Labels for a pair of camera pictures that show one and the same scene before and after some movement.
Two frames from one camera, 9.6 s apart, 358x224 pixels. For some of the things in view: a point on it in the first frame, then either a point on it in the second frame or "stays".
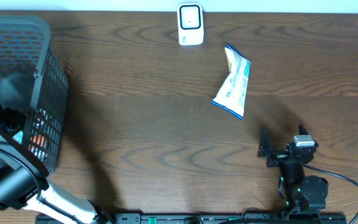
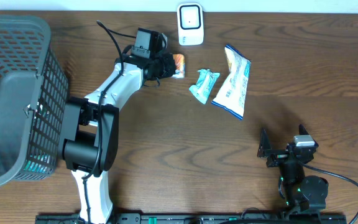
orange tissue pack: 39,138 → 179,66
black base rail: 138,218 stays
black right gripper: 278,156 stays
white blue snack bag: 232,96 stays
